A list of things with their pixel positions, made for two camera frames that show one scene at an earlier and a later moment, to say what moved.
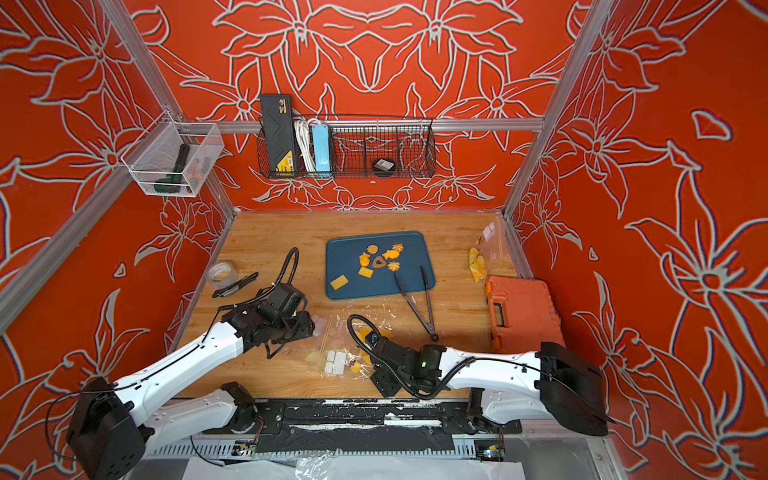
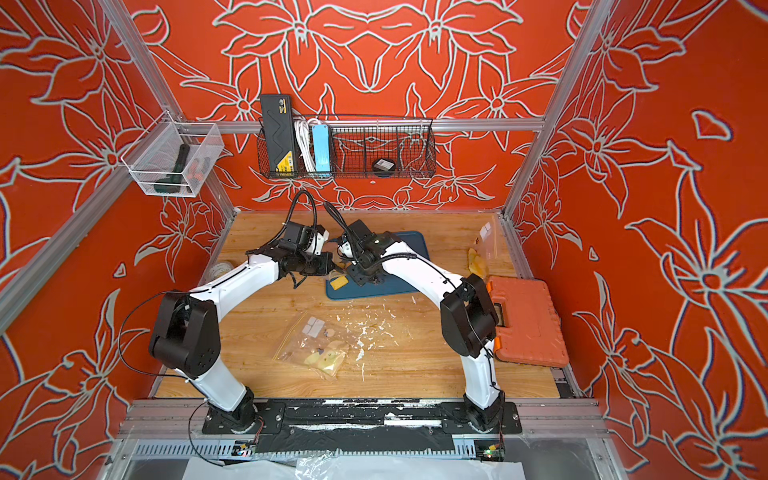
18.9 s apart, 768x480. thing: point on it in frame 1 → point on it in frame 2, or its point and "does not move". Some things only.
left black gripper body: [297, 328] → [313, 264]
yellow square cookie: [339, 282] does not move
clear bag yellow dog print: [485, 254] does not move
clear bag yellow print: [340, 349] → [341, 271]
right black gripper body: [389, 384] → [360, 272]
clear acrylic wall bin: [154, 155] does not move
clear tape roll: [222, 273] does not move
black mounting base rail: [367, 417] does not move
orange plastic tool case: [522, 315] does not move
